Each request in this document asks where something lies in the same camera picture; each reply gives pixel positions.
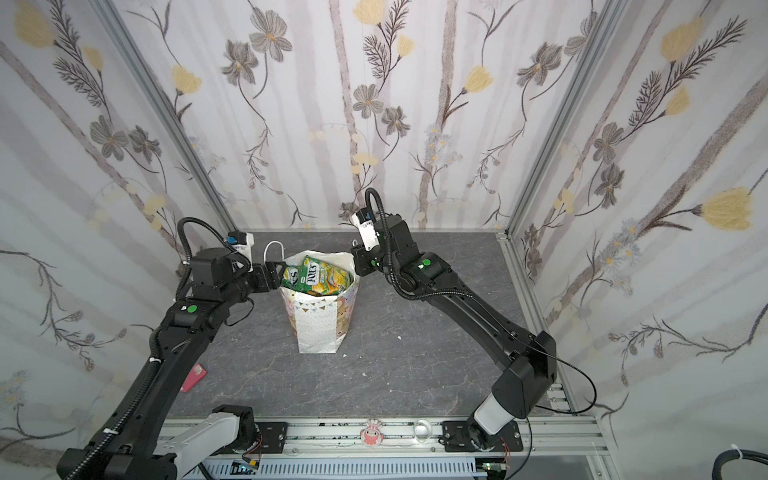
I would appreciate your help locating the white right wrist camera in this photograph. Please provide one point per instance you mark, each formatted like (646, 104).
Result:
(363, 221)

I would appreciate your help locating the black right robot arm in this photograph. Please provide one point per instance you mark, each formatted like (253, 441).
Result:
(528, 362)

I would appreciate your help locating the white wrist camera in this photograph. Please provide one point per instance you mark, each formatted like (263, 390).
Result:
(363, 221)
(243, 243)

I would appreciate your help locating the white slotted cable duct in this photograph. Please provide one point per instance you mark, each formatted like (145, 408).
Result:
(347, 468)

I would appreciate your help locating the aluminium front rail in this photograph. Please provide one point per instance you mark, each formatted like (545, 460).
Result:
(418, 437)

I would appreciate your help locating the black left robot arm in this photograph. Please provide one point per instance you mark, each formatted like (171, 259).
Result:
(215, 280)

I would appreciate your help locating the pink object at left edge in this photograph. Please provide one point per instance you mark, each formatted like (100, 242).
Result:
(195, 376)

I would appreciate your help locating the white cartoon paper bag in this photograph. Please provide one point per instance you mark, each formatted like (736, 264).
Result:
(320, 324)

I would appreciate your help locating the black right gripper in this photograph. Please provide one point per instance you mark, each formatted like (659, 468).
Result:
(363, 260)

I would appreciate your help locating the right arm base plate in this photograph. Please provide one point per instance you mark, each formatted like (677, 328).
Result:
(468, 437)

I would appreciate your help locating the green snack packet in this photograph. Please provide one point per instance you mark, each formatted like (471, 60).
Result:
(319, 278)
(292, 278)

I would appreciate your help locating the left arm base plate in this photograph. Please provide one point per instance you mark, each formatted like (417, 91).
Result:
(259, 437)

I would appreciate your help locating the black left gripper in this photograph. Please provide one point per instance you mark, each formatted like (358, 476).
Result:
(274, 279)

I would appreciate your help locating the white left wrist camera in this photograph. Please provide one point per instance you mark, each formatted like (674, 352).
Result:
(243, 243)

